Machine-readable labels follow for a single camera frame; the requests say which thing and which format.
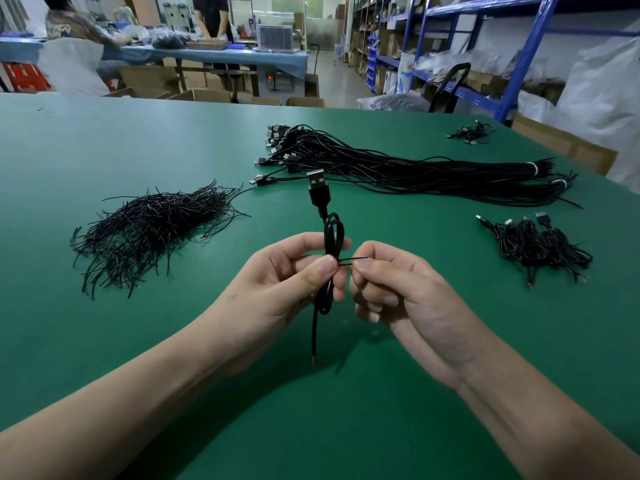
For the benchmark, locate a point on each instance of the open cardboard box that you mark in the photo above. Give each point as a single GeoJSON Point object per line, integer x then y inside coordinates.
{"type": "Point", "coordinates": [575, 144]}

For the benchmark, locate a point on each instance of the person's left forearm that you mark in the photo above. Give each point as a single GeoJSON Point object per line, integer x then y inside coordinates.
{"type": "Point", "coordinates": [115, 399]}

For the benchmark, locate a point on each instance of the blue metal shelf rack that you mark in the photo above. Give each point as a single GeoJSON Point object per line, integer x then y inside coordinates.
{"type": "Point", "coordinates": [522, 59]}

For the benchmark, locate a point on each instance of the person's left thumb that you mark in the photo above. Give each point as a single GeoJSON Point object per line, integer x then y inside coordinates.
{"type": "Point", "coordinates": [305, 284]}

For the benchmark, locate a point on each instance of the brown storage shelf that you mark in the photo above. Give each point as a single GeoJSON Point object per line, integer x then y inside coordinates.
{"type": "Point", "coordinates": [362, 29]}

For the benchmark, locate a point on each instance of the large white sack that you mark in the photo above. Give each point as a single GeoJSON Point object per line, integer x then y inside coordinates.
{"type": "Point", "coordinates": [600, 94]}

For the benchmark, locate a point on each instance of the white plastic sack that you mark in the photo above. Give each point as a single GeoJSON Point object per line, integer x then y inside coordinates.
{"type": "Point", "coordinates": [75, 69]}

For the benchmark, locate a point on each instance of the white bag with blue print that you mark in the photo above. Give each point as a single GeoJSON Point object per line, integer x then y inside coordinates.
{"type": "Point", "coordinates": [405, 74]}

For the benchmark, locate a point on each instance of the person's right forearm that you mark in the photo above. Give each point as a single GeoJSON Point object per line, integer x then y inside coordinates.
{"type": "Point", "coordinates": [540, 424]}

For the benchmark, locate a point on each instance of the blue covered work table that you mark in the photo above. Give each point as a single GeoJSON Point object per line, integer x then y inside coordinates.
{"type": "Point", "coordinates": [235, 57]}

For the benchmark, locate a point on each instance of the red crate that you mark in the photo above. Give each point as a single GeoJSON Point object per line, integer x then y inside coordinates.
{"type": "Point", "coordinates": [25, 77]}

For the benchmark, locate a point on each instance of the person's left hand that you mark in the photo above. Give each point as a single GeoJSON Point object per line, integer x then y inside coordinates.
{"type": "Point", "coordinates": [260, 304]}

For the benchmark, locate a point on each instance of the woven brown tray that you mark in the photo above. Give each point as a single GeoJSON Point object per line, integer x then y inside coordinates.
{"type": "Point", "coordinates": [206, 44]}

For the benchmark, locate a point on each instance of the white grille appliance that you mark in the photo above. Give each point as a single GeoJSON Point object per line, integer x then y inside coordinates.
{"type": "Point", "coordinates": [274, 37]}

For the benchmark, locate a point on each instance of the heap of black parts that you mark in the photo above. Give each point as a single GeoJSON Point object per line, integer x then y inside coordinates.
{"type": "Point", "coordinates": [169, 40]}

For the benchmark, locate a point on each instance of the grey plastic bag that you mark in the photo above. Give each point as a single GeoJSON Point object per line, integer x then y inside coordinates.
{"type": "Point", "coordinates": [395, 102]}

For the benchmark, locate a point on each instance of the black twist tie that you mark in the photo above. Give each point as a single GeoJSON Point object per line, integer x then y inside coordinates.
{"type": "Point", "coordinates": [352, 259]}

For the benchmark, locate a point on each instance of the person's right hand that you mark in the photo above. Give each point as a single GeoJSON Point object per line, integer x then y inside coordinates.
{"type": "Point", "coordinates": [425, 319]}

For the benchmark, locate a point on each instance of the clear plastic bags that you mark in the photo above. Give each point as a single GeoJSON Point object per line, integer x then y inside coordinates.
{"type": "Point", "coordinates": [460, 60]}

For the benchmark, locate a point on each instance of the person's right thumb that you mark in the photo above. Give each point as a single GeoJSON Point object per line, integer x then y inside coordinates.
{"type": "Point", "coordinates": [385, 279]}

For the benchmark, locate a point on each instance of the pile of black twist ties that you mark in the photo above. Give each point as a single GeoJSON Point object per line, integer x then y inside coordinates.
{"type": "Point", "coordinates": [150, 224]}

